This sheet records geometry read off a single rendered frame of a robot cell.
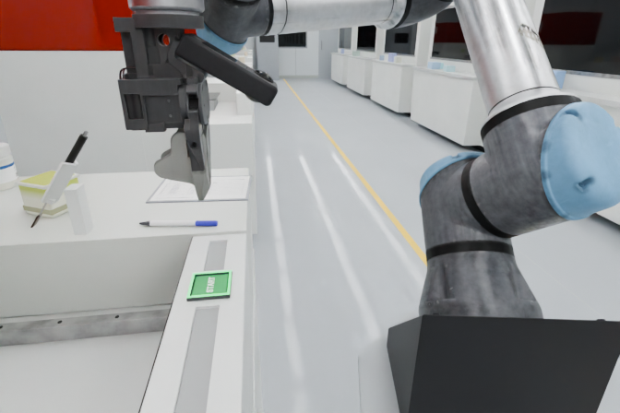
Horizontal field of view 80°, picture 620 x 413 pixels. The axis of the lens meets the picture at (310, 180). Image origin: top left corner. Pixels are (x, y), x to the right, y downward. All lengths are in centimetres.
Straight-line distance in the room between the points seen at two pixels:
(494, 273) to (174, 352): 39
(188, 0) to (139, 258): 46
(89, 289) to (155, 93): 46
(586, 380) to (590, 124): 28
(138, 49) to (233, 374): 35
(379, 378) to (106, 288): 49
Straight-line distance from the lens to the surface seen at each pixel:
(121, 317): 73
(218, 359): 45
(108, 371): 69
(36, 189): 84
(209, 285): 55
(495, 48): 56
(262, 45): 1274
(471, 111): 485
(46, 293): 82
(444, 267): 53
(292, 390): 166
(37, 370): 74
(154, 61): 45
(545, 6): 439
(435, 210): 56
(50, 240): 77
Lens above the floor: 128
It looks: 21 degrees down
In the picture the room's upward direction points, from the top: straight up
